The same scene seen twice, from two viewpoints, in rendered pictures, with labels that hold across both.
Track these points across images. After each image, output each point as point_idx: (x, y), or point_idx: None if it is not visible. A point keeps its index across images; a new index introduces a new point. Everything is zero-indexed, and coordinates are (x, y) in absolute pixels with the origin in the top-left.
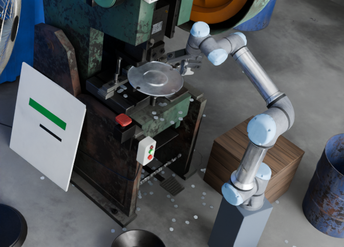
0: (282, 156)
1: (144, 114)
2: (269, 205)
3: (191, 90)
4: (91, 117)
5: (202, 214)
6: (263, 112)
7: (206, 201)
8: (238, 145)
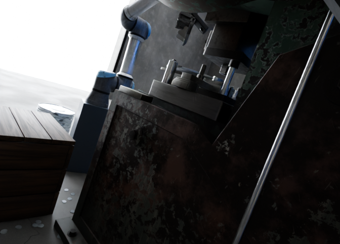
0: (0, 108)
1: None
2: (83, 98)
3: (136, 90)
4: None
5: (81, 188)
6: (144, 21)
7: (67, 195)
8: (47, 128)
